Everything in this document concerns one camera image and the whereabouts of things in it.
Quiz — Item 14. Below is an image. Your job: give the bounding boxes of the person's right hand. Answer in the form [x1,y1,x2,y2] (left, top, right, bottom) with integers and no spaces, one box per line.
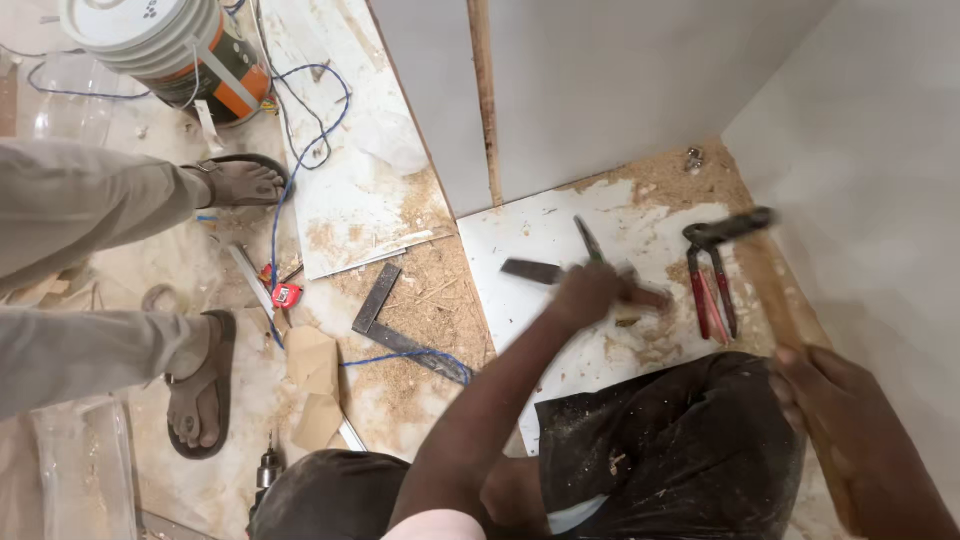
[768,345,897,481]

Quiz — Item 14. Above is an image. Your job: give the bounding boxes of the person's left hand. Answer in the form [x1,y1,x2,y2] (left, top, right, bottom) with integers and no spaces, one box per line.
[547,262,639,333]

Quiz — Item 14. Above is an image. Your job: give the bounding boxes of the wood chisel with wooden handle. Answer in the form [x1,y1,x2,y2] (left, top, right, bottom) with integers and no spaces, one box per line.
[500,258,672,312]

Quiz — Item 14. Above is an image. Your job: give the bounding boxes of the wooden handled hammer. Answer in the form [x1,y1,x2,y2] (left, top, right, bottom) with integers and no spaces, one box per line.
[703,206,864,535]

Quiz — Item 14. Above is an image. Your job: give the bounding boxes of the white base board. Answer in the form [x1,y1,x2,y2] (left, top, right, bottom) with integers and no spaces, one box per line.
[456,177,751,457]

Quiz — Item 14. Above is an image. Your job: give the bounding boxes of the person's black shorts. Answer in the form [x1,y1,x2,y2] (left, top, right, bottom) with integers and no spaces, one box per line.
[247,351,807,540]

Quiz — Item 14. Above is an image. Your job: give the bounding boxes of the heap of sawdust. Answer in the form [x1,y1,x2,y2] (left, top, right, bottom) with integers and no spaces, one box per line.
[307,138,751,391]

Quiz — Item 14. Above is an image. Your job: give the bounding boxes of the white cabinet back panel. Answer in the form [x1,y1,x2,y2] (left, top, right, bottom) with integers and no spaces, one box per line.
[487,0,837,205]

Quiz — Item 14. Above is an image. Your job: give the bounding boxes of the white cabinet side panel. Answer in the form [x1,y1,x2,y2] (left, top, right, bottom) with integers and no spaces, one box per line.
[721,0,960,519]

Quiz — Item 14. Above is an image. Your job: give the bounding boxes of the steel try square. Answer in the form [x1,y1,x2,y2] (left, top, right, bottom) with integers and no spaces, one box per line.
[351,262,475,387]

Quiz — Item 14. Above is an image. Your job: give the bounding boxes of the white upright cabinet panel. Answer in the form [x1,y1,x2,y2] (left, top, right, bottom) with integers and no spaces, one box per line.
[366,0,496,220]

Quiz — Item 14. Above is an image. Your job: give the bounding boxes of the white plastic bag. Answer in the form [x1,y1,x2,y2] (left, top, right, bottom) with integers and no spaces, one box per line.
[351,111,430,178]

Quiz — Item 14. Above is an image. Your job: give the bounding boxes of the person's white shirt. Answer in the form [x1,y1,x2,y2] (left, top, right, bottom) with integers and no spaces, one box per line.
[381,508,489,540]

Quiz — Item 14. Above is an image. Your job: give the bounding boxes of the white laminate board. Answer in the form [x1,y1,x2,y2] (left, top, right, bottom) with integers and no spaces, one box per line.
[251,0,459,282]

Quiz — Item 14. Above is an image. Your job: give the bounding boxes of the brown sandpaper piece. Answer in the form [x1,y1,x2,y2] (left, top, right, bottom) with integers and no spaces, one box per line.
[291,393,346,453]
[283,324,342,399]

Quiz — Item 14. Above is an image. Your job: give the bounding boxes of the aluminium strip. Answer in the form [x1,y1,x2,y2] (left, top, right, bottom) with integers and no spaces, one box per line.
[225,241,369,453]

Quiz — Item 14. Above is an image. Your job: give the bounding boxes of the brown sandal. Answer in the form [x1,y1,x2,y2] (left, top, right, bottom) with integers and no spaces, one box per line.
[180,153,295,211]
[163,309,238,461]

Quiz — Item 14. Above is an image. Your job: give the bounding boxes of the power drill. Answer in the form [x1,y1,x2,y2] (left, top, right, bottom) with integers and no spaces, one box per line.
[246,431,286,535]

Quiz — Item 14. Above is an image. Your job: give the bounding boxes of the white and orange paint bucket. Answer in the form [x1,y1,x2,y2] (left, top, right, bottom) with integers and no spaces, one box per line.
[58,0,273,127]

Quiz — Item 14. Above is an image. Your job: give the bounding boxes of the clear plastic sheet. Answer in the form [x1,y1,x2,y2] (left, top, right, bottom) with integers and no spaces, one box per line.
[15,52,121,147]
[30,396,140,540]

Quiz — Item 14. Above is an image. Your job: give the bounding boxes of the green handled screwdriver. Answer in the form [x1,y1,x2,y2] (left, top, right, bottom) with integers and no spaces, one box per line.
[573,215,607,265]

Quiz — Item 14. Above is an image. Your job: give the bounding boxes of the red handled pincers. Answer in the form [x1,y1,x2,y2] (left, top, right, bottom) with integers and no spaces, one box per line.
[681,222,740,345]

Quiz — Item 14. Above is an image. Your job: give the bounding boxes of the blue cable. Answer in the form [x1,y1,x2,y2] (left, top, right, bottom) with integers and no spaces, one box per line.
[27,61,474,385]

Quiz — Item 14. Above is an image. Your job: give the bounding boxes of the tape ring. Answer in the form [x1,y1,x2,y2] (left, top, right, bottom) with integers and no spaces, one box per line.
[141,283,181,315]

